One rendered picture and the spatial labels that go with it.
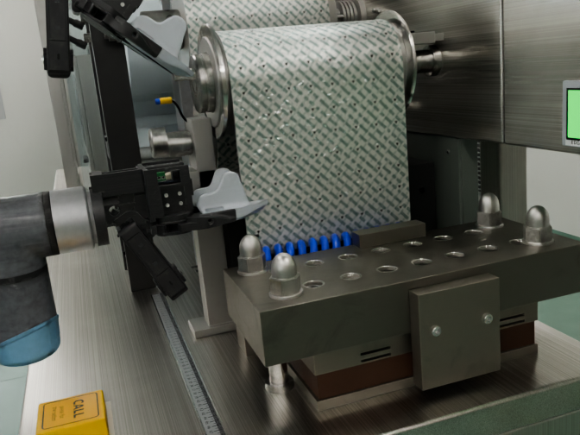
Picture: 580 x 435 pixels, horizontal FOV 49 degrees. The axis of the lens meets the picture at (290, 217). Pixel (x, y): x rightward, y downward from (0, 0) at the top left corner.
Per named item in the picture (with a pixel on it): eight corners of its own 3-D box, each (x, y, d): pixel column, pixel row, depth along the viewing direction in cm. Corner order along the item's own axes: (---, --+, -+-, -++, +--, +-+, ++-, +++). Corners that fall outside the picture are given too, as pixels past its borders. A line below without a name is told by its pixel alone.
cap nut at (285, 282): (264, 292, 68) (260, 251, 67) (296, 285, 69) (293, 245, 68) (274, 302, 65) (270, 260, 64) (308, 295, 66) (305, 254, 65)
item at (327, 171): (249, 261, 83) (233, 119, 79) (409, 231, 90) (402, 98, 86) (250, 262, 82) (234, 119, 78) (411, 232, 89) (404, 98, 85)
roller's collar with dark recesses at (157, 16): (143, 53, 106) (137, 13, 105) (179, 50, 108) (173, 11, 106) (148, 52, 100) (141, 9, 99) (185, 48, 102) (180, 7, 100)
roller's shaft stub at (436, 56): (385, 80, 93) (383, 49, 92) (427, 76, 95) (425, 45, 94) (399, 80, 89) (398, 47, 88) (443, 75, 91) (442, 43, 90)
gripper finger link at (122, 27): (164, 47, 74) (96, -1, 71) (156, 58, 74) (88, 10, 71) (160, 50, 78) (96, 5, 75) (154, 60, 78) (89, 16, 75)
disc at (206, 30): (204, 135, 91) (192, 28, 88) (208, 134, 91) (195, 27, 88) (229, 145, 78) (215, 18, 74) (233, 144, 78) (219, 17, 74)
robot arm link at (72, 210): (60, 261, 71) (60, 244, 79) (102, 254, 73) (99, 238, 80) (48, 196, 70) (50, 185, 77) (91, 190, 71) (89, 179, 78)
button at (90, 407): (41, 422, 71) (37, 402, 71) (105, 406, 74) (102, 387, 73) (39, 456, 65) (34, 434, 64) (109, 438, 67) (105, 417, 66)
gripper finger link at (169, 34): (217, 40, 77) (150, -8, 74) (190, 82, 76) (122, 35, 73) (212, 43, 79) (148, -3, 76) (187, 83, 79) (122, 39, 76)
